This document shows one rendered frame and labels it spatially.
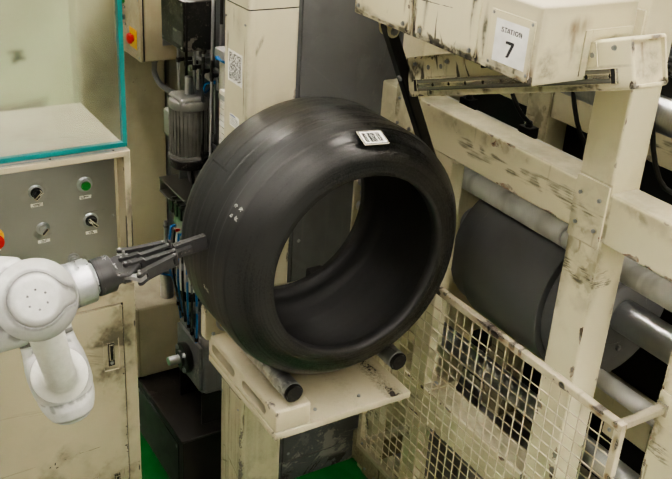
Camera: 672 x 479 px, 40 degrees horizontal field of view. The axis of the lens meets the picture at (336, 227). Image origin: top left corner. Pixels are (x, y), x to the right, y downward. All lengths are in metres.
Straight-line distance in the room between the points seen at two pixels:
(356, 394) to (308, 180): 0.64
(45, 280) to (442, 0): 1.05
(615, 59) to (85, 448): 1.76
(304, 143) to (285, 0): 0.40
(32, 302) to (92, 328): 1.34
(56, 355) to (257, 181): 0.53
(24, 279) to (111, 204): 1.26
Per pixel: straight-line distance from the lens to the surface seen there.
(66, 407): 1.81
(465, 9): 1.87
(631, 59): 1.76
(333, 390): 2.26
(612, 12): 1.84
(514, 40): 1.76
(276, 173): 1.83
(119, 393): 2.67
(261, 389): 2.15
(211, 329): 2.32
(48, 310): 1.20
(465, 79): 2.09
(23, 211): 2.38
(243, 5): 2.11
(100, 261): 1.84
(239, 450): 2.64
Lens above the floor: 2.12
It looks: 26 degrees down
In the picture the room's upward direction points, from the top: 4 degrees clockwise
